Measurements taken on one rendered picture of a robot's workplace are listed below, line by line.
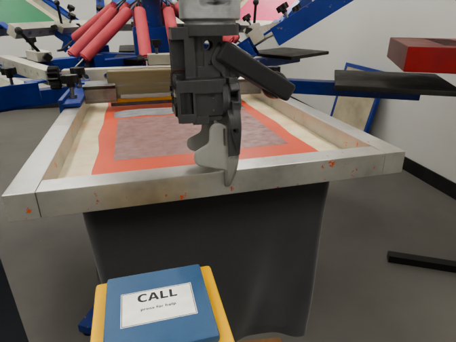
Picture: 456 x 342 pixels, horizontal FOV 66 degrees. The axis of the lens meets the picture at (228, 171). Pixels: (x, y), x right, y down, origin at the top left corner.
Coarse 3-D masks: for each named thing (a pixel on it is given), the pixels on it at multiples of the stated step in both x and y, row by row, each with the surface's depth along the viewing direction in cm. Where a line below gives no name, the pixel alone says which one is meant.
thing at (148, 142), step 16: (112, 112) 96; (112, 128) 82; (128, 128) 82; (144, 128) 82; (160, 128) 81; (176, 128) 81; (192, 128) 81; (112, 144) 71; (128, 144) 71; (144, 144) 71; (160, 144) 71; (176, 144) 71; (96, 160) 63; (112, 160) 63; (128, 160) 63; (144, 160) 63; (160, 160) 63; (176, 160) 63; (192, 160) 63
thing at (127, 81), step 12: (108, 72) 96; (120, 72) 97; (132, 72) 97; (144, 72) 98; (156, 72) 99; (168, 72) 100; (120, 84) 98; (132, 84) 99; (144, 84) 99; (156, 84) 100; (168, 84) 101; (120, 96) 99
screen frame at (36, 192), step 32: (256, 96) 112; (64, 128) 70; (320, 128) 75; (352, 128) 68; (32, 160) 54; (64, 160) 63; (256, 160) 53; (288, 160) 53; (320, 160) 53; (352, 160) 54; (384, 160) 56; (32, 192) 44; (64, 192) 45; (96, 192) 46; (128, 192) 47; (160, 192) 48; (192, 192) 49; (224, 192) 51
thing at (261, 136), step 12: (252, 108) 100; (252, 120) 87; (264, 120) 87; (252, 132) 78; (264, 132) 78; (276, 132) 78; (288, 132) 78; (252, 144) 71; (264, 144) 71; (276, 144) 71; (288, 144) 71; (300, 144) 71; (240, 156) 65; (252, 156) 64; (264, 156) 64
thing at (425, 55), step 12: (396, 48) 148; (408, 48) 127; (420, 48) 126; (432, 48) 125; (444, 48) 124; (396, 60) 145; (408, 60) 128; (420, 60) 127; (432, 60) 126; (444, 60) 125; (420, 72) 129; (432, 72) 128; (444, 72) 127
